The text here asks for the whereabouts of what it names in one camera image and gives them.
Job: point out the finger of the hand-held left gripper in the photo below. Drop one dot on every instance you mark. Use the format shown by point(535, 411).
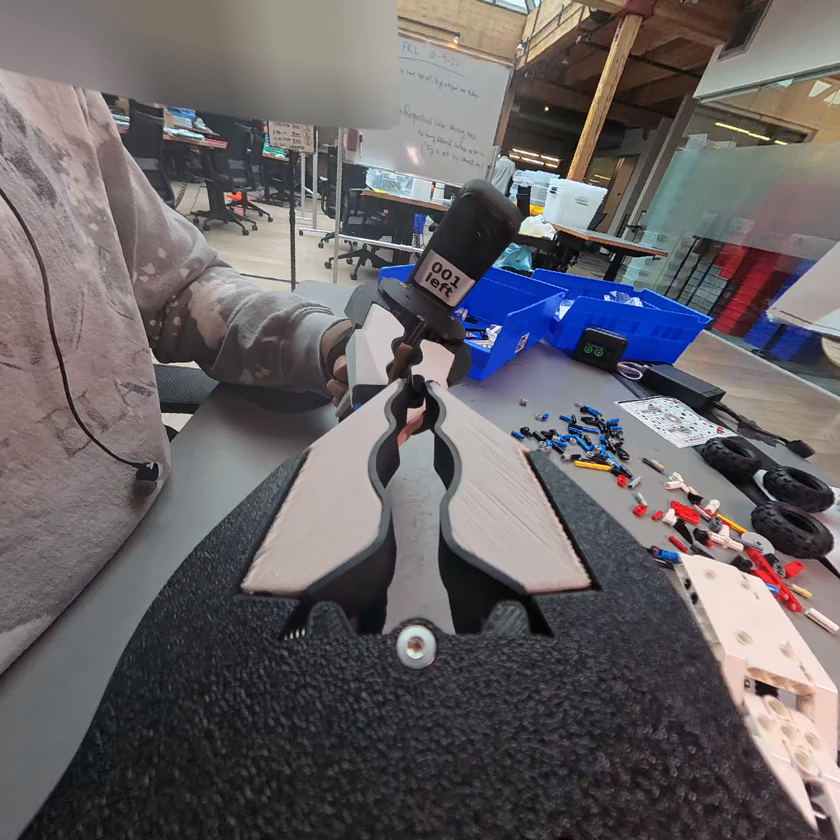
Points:
point(439, 361)
point(374, 348)

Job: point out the wooden post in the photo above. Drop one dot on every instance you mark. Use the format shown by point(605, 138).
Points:
point(604, 98)

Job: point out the white toy truck model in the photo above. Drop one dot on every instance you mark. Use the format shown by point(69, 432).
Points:
point(748, 623)

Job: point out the large blue storage bin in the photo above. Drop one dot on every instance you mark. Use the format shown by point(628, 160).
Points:
point(512, 328)

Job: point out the grey desk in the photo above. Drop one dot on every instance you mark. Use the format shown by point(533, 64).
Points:
point(216, 499)

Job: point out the plain blue storage bin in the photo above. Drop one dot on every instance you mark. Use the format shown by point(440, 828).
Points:
point(656, 321)

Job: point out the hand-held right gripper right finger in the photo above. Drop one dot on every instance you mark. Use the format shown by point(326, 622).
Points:
point(505, 518)

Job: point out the black clip microphone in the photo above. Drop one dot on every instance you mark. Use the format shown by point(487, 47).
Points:
point(145, 479)

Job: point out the white sticker sheet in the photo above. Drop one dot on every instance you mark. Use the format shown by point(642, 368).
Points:
point(676, 420)

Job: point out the building instruction booklet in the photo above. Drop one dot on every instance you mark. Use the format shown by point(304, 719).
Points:
point(807, 295)

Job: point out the teal plastic bag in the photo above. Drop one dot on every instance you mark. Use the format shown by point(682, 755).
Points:
point(512, 256)

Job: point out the whiteboard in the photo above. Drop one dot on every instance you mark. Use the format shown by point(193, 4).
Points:
point(446, 98)

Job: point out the wooden work table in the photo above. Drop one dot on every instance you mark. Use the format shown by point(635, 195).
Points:
point(610, 239)

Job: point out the black rubber tyre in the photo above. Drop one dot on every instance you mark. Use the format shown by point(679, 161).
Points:
point(768, 531)
point(715, 459)
point(778, 492)

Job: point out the person's left hand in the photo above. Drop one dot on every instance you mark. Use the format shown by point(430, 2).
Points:
point(338, 367)

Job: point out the frosted glass partition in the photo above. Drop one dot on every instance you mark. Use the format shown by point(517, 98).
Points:
point(722, 197)

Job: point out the person's left forearm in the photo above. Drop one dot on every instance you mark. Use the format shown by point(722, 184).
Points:
point(249, 321)

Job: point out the black stand pole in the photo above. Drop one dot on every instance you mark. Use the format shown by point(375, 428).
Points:
point(293, 216)

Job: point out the pile of red white bricks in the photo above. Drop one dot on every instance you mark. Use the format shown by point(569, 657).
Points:
point(686, 512)

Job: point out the black office chair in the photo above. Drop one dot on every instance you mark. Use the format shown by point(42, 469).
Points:
point(223, 184)

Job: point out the stack of clear tubs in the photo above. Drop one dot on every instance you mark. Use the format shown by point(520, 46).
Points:
point(571, 197)

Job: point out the black padded cushion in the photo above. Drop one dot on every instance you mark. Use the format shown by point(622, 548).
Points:
point(282, 399)

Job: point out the white grey brick assembly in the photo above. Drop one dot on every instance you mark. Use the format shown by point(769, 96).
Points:
point(479, 328)

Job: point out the black power bank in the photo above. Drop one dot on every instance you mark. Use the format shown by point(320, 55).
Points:
point(598, 346)

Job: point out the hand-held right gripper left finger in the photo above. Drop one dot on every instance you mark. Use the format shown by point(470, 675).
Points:
point(321, 518)

